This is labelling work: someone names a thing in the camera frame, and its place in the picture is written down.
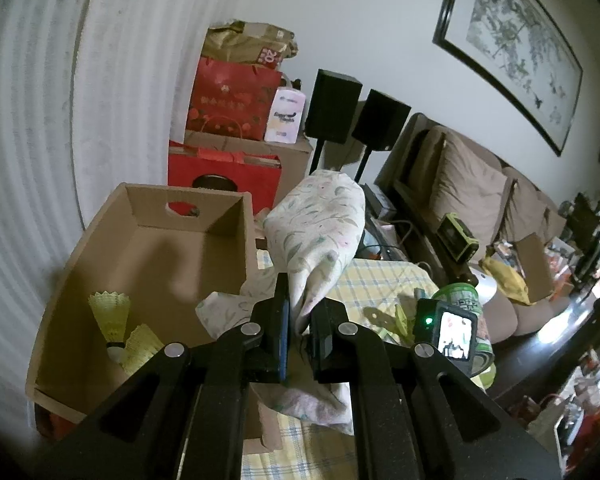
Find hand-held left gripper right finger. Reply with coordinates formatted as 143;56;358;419
307;300;566;480

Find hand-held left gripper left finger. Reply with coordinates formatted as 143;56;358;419
45;272;293;480

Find green tin can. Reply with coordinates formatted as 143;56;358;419
430;282;496;386

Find floral white cloth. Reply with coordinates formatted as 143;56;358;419
195;169;368;436

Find yellow shuttlecock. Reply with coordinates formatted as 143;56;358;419
107;324;166;376
88;290;132;348

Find white rounded appliance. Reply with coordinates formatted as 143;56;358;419
467;265;498;306

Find yellow plaid tablecloth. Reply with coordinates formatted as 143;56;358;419
240;250;496;480

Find yellow cloth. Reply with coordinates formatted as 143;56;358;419
480;255;531;306

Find brown sofa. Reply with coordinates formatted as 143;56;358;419
375;112;581;351

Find dark wooden table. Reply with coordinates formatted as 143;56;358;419
490;292;600;411

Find green framed black device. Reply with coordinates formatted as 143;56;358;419
437;212;481;263

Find small brown cardboard box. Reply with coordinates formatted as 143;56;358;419
512;232;556;301

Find grey device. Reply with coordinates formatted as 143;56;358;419
362;184;396;218

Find brown sofa cushion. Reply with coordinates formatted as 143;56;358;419
542;195;568;236
427;127;513;251
502;167;551;241

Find red gift box black oval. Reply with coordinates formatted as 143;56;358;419
167;141;282;216

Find large closed cardboard box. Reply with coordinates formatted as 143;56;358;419
184;130;315;196

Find small white pink bag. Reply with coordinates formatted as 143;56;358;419
264;87;307;144

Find black speaker on stand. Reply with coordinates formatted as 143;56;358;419
305;69;363;176
351;89;412;183

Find red gift bag gold print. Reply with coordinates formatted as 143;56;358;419
186;56;283;142

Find crumpled brown paper bag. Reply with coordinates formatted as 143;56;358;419
202;20;299;68

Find black framed ink painting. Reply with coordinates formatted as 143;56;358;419
432;0;585;157

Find white pleated curtain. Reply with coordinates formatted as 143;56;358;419
0;0;106;361

